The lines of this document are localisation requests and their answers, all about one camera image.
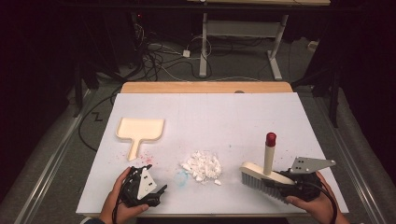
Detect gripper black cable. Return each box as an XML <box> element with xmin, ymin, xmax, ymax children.
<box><xmin>110</xmin><ymin>186</ymin><xmax>125</xmax><ymax>224</ymax></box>
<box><xmin>303</xmin><ymin>181</ymin><xmax>339</xmax><ymax>224</ymax></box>

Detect black floor cable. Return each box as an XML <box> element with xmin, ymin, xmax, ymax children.
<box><xmin>78</xmin><ymin>88</ymin><xmax>122</xmax><ymax>153</ymax></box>

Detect black stand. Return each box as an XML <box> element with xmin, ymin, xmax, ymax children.
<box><xmin>292</xmin><ymin>62</ymin><xmax>342</xmax><ymax>129</ymax></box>
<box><xmin>73</xmin><ymin>62</ymin><xmax>101</xmax><ymax>119</ymax></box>

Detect metal floor rail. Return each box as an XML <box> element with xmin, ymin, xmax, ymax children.
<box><xmin>314</xmin><ymin>96</ymin><xmax>389</xmax><ymax>224</ymax></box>
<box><xmin>13</xmin><ymin>88</ymin><xmax>92</xmax><ymax>224</ymax></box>

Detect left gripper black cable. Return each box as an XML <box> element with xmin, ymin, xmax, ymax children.
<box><xmin>110</xmin><ymin>186</ymin><xmax>125</xmax><ymax>224</ymax></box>

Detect white foam board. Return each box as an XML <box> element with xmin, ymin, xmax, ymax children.
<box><xmin>75</xmin><ymin>91</ymin><xmax>349</xmax><ymax>217</ymax></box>

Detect person's left hand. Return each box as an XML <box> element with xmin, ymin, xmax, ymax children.
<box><xmin>99</xmin><ymin>166</ymin><xmax>149</xmax><ymax>224</ymax></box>

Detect pile of white paper scraps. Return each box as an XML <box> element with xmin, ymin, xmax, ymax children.
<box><xmin>179</xmin><ymin>149</ymin><xmax>223</xmax><ymax>187</ymax></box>

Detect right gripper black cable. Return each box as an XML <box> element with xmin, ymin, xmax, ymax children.
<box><xmin>303</xmin><ymin>181</ymin><xmax>339</xmax><ymax>224</ymax></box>

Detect white metal desk frame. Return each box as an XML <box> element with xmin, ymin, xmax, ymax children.
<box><xmin>198</xmin><ymin>12</ymin><xmax>290</xmax><ymax>81</ymax></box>

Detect scattered red crumbs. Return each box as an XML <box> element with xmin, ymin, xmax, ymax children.
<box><xmin>116</xmin><ymin>150</ymin><xmax>157</xmax><ymax>166</ymax></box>

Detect cream brush with red cap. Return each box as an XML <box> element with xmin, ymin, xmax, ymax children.
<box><xmin>238</xmin><ymin>132</ymin><xmax>297</xmax><ymax>205</ymax></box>

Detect cream dustpan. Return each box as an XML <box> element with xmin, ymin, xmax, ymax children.
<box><xmin>115</xmin><ymin>117</ymin><xmax>165</xmax><ymax>161</ymax></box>

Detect person's right hand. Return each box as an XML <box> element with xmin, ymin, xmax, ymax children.
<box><xmin>284</xmin><ymin>171</ymin><xmax>344</xmax><ymax>224</ymax></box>

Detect wooden table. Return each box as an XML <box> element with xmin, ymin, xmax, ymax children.
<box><xmin>120</xmin><ymin>81</ymin><xmax>294</xmax><ymax>94</ymax></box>

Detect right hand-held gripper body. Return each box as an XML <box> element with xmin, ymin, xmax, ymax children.
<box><xmin>278</xmin><ymin>156</ymin><xmax>337</xmax><ymax>203</ymax></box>

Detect tangle of floor cables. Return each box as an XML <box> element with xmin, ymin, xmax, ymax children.
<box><xmin>130</xmin><ymin>12</ymin><xmax>216</xmax><ymax>82</ymax></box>

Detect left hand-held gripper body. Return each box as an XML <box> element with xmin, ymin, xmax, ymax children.
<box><xmin>120</xmin><ymin>166</ymin><xmax>162</xmax><ymax>208</ymax></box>

